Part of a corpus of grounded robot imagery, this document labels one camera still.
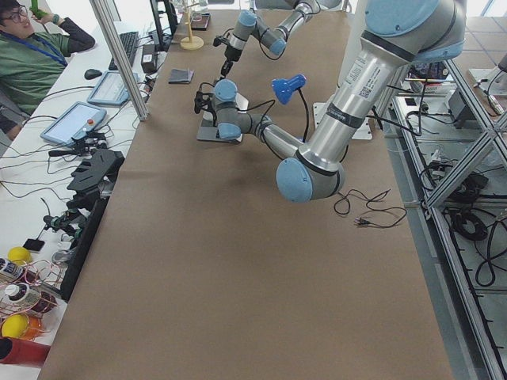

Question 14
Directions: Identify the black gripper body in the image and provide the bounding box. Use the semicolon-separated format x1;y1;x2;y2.
224;44;243;63

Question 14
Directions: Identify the grey laptop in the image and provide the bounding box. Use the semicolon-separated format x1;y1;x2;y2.
196;106;242;143

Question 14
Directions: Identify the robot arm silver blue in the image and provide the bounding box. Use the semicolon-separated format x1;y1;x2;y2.
211;1;467;203
213;1;342;78

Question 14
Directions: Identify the wooden mug tree stand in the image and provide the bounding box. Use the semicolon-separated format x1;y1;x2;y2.
173;0;208;51

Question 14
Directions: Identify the folded grey cloth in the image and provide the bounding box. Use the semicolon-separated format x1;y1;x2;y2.
168;68;194;84

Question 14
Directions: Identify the blue desk lamp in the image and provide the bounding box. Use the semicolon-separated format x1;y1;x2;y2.
271;73;313;143

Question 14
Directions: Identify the black power adapter box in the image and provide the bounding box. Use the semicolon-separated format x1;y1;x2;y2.
141;44;158;74

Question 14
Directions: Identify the black keyboard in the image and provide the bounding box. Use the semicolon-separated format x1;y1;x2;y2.
119;31;139;66

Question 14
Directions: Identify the far teach pendant tablet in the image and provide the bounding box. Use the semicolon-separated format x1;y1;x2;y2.
87;70;129;107

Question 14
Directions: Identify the teach pendant tablet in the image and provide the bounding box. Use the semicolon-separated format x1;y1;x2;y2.
87;70;129;107
40;101;106;145

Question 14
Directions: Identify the black computer mouse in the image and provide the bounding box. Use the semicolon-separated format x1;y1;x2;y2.
84;69;102;80

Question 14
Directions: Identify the near teach pendant tablet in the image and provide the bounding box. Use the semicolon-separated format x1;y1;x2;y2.
40;101;106;145

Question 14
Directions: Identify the person in green jacket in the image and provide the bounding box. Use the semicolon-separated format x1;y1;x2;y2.
1;1;96;116

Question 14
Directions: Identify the yellow ball upper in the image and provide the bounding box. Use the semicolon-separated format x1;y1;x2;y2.
7;246;32;265

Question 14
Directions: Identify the yellow ball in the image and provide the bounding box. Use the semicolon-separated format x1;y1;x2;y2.
7;246;32;265
1;314;29;339

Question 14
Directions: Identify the yellow ball lower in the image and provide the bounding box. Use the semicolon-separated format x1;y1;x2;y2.
1;314;29;339

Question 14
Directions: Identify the red cylinder container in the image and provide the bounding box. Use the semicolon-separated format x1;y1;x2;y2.
1;337;51;368

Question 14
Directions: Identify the black tray with frame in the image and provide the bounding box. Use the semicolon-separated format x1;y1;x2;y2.
190;13;211;31

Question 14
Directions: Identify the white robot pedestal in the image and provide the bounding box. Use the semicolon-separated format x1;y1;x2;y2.
310;1;380;144

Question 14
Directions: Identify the aluminium frame post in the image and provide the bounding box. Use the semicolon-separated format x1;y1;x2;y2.
90;0;149;122

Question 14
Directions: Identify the black plastic bracket stack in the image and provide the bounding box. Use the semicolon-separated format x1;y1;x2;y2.
67;149;125;196

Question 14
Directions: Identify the copper wire bottle rack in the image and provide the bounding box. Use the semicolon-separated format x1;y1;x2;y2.
1;258;63;318

